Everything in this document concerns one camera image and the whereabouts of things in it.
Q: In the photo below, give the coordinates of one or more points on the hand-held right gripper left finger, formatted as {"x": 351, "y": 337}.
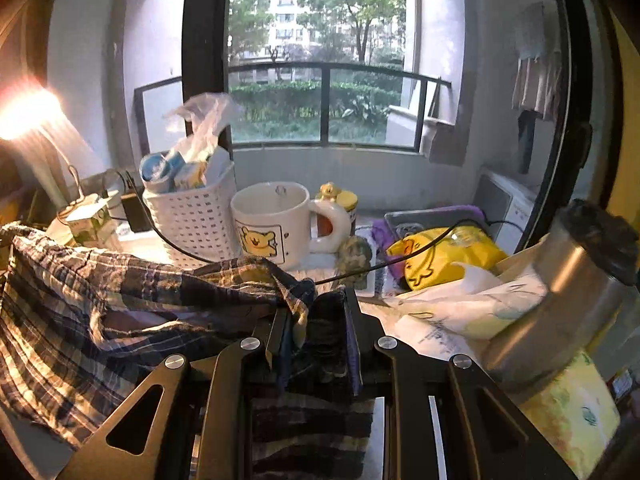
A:
{"x": 283, "y": 345}

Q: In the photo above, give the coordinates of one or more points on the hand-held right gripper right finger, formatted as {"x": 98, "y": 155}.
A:
{"x": 353, "y": 350}

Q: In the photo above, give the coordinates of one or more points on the plaid pants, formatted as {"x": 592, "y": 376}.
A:
{"x": 75, "y": 300}

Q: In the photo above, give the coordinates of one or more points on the printed paper sheet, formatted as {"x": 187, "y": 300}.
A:
{"x": 435, "y": 340}

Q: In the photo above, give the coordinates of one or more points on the small grey figurine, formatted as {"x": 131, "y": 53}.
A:
{"x": 355, "y": 256}

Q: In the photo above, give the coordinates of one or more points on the purple cloth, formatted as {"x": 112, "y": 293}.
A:
{"x": 382, "y": 235}

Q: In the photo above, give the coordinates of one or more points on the white bear print mug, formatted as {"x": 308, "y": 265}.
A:
{"x": 270, "y": 220}

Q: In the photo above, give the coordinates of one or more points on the white crumpled paper bag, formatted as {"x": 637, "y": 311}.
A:
{"x": 480, "y": 305}

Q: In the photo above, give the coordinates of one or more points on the yellow duck print bag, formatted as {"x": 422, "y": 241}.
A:
{"x": 450, "y": 255}

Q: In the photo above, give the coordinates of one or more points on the white perforated plastic basket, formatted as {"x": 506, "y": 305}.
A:
{"x": 192, "y": 225}

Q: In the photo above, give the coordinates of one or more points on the grey flat tray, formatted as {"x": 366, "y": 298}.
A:
{"x": 430, "y": 219}

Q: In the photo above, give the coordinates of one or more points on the yellow duck lid jar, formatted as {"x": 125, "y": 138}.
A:
{"x": 337, "y": 197}

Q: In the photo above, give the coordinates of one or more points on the yellow small box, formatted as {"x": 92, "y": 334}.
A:
{"x": 190, "y": 176}

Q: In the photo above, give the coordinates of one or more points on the black power adapter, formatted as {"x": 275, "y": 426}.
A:
{"x": 134, "y": 210}

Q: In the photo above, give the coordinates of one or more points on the stainless steel tumbler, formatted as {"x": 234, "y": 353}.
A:
{"x": 555, "y": 300}

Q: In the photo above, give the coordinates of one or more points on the white washing machine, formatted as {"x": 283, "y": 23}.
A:
{"x": 505, "y": 200}

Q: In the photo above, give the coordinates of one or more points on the blue and white bottle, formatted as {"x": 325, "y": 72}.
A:
{"x": 154, "y": 170}

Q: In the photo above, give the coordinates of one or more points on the green and white milk carton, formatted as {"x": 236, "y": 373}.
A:
{"x": 92, "y": 222}

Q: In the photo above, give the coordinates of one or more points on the yellow green tissue pack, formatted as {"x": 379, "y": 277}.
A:
{"x": 575, "y": 410}

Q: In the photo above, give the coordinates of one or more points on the clear plastic bag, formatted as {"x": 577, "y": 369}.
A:
{"x": 205, "y": 120}

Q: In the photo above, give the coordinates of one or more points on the black balcony railing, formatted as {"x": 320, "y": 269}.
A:
{"x": 325, "y": 105}

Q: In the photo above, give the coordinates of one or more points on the hanging clothes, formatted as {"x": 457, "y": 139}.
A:
{"x": 537, "y": 75}

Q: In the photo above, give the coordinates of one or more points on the bright desk lamp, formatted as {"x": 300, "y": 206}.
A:
{"x": 25, "y": 110}

